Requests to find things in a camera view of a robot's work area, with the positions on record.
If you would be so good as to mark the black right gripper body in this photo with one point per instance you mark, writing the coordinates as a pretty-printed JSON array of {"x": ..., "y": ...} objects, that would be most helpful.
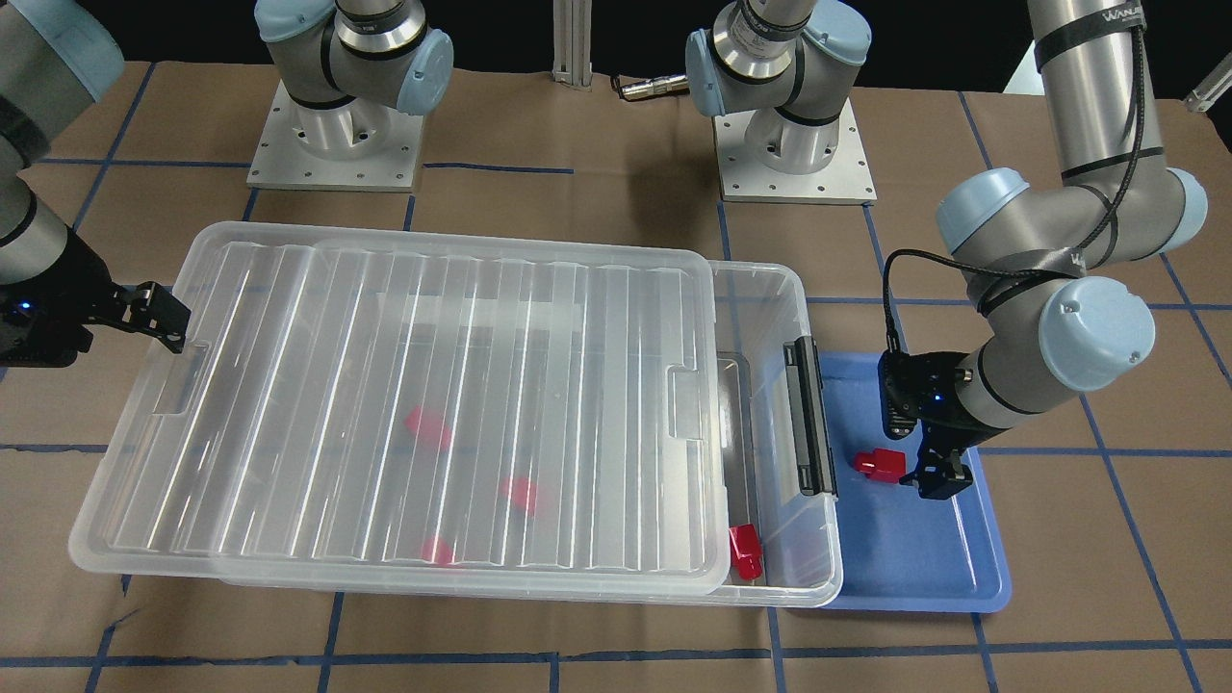
[{"x": 69, "y": 289}]

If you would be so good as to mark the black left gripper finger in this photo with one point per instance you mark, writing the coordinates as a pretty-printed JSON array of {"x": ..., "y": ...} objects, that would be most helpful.
[{"x": 941, "y": 473}]

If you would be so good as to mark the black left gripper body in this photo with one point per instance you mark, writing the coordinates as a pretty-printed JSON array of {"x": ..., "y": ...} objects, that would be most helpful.
[{"x": 950, "y": 417}]

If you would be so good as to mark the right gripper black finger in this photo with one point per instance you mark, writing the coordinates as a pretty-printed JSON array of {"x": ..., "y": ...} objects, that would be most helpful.
[{"x": 150, "y": 309}]

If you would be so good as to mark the clear plastic box lid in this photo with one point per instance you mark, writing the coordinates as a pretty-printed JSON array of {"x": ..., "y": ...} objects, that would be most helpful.
[{"x": 257, "y": 291}]

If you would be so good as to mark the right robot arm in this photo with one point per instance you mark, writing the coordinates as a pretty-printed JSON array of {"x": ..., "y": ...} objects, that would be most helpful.
[{"x": 334, "y": 57}]

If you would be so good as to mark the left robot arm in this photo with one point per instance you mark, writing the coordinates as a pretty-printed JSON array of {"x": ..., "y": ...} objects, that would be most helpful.
[{"x": 1029, "y": 258}]

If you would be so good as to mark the clear plastic storage box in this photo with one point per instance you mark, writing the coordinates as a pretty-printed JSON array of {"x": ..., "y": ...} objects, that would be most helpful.
[{"x": 770, "y": 433}]

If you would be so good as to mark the blue plastic tray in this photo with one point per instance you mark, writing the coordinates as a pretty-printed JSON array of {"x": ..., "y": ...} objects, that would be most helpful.
[{"x": 901, "y": 552}]

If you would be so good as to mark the red block under lid front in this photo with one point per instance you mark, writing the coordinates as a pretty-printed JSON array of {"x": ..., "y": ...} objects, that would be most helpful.
[{"x": 437, "y": 552}]

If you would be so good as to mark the black box latch handle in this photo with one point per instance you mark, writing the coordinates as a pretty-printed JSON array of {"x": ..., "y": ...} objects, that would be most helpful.
[{"x": 814, "y": 462}]

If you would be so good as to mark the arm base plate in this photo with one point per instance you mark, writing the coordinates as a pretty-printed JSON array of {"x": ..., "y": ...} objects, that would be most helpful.
[
  {"x": 797, "y": 154},
  {"x": 359, "y": 147}
]

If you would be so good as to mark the metal cable connector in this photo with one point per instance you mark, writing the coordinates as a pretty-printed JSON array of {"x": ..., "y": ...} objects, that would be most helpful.
[{"x": 652, "y": 88}]

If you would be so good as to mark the aluminium frame post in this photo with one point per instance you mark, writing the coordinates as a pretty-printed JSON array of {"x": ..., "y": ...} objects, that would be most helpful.
[{"x": 571, "y": 42}]

